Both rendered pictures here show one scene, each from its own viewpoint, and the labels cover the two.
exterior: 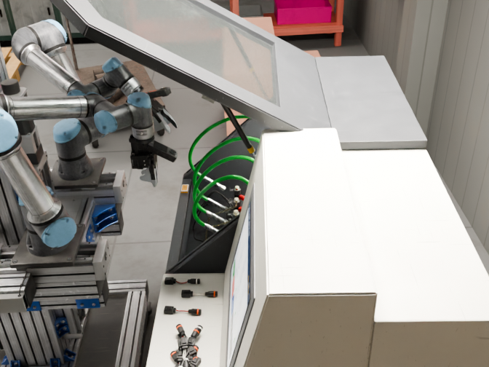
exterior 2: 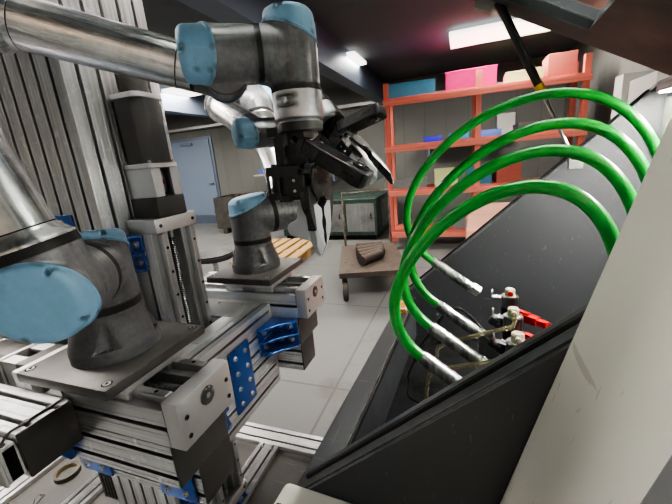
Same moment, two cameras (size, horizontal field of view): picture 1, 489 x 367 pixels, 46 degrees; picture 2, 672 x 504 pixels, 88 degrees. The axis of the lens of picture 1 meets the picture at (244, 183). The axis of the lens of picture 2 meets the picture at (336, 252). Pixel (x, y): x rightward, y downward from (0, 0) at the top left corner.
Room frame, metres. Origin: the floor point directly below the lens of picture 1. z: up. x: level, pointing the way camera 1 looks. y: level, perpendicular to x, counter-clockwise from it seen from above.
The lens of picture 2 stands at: (1.27, 0.09, 1.35)
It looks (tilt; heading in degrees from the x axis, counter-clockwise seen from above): 15 degrees down; 22
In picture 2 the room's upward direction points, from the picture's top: 5 degrees counter-clockwise
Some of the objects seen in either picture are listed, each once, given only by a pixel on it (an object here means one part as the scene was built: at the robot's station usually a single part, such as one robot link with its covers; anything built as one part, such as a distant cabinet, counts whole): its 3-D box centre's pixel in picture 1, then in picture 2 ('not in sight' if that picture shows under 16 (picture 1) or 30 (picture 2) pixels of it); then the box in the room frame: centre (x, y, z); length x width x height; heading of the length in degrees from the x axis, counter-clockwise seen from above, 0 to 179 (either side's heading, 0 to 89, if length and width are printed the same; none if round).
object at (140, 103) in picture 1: (139, 110); (289, 52); (1.79, 0.35, 1.51); 0.09 x 0.08 x 0.11; 126
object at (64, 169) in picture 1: (73, 161); (254, 252); (2.17, 0.74, 1.09); 0.15 x 0.15 x 0.10
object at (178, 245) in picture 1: (181, 235); (382, 384); (1.90, 0.27, 0.87); 0.62 x 0.04 x 0.16; 178
